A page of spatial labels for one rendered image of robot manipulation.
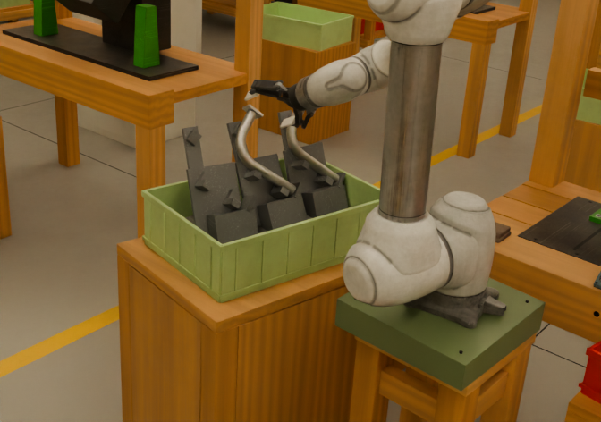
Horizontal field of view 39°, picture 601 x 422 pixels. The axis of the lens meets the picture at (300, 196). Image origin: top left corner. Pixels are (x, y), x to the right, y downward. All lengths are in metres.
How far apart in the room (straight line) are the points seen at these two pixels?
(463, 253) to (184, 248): 0.81
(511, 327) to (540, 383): 1.52
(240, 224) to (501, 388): 0.84
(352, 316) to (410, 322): 0.14
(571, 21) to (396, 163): 1.24
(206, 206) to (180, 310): 0.32
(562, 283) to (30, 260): 2.62
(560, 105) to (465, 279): 1.08
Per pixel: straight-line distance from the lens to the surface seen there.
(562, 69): 2.89
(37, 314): 3.79
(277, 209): 2.52
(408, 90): 1.69
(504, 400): 2.26
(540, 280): 2.40
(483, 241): 1.95
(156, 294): 2.44
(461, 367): 1.91
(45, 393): 3.33
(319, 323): 2.45
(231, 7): 8.59
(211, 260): 2.25
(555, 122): 2.93
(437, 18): 1.65
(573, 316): 2.40
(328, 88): 2.15
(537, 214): 2.77
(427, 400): 2.09
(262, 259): 2.29
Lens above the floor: 1.96
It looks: 24 degrees down
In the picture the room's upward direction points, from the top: 4 degrees clockwise
